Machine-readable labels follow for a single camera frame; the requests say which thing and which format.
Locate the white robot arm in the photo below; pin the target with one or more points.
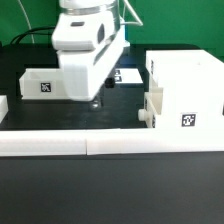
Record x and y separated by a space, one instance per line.
89 41

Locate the white drawer box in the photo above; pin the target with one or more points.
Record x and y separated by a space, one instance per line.
152 106
42 84

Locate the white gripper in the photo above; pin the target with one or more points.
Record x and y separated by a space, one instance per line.
84 73

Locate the white drawer cabinet frame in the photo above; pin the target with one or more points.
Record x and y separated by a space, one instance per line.
193 88

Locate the white marker tag sheet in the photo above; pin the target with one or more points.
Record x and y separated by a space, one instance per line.
127 76

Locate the white fence bar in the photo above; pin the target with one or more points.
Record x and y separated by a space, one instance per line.
110 141
3 107

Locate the white front drawer box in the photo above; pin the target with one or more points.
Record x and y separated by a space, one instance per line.
152 106

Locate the white front fence bar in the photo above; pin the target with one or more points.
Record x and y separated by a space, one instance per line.
110 141

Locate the white left fence bar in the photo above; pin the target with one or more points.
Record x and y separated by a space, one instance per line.
3 107

